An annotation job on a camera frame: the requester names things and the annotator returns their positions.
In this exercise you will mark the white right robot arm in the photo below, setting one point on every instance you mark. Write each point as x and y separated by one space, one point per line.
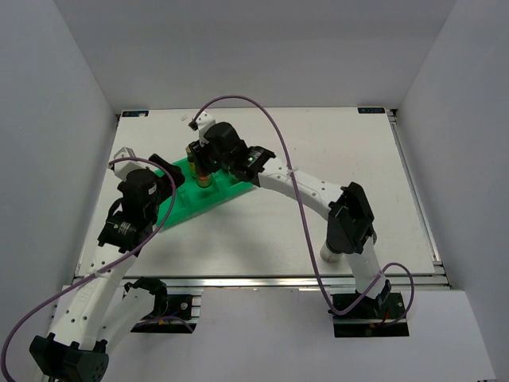
350 233

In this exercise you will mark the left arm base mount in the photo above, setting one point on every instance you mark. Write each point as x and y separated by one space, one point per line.
172 313

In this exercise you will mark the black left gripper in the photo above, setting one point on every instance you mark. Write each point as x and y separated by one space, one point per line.
173 170

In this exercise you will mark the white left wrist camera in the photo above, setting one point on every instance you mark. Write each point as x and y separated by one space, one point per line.
124 167

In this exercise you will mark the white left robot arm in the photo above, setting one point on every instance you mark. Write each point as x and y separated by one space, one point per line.
79 344

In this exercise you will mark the black lid spice jar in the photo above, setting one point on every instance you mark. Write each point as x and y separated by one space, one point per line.
329 256

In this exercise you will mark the blue label sticker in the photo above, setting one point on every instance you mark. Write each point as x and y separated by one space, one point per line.
135 114
371 110

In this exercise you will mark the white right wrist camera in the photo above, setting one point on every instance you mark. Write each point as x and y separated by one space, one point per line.
201 124

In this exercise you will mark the green label sauce bottle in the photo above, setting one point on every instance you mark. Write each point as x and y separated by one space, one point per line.
203 175

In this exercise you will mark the green plastic divided bin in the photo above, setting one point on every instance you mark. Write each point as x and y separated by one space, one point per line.
192 200

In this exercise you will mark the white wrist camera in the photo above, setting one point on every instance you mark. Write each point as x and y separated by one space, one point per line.
201 124
124 167

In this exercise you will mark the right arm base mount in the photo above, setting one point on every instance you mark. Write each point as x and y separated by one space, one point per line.
364 321

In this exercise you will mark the blue label sticker left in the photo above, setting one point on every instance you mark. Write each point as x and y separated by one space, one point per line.
135 114

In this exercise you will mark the blue label sticker right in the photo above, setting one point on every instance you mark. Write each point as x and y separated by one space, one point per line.
371 110

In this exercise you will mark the yellow label brown bottle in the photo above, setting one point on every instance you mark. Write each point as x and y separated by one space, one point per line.
191 162

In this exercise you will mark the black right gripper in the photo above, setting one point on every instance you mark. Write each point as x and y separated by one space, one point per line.
202 155

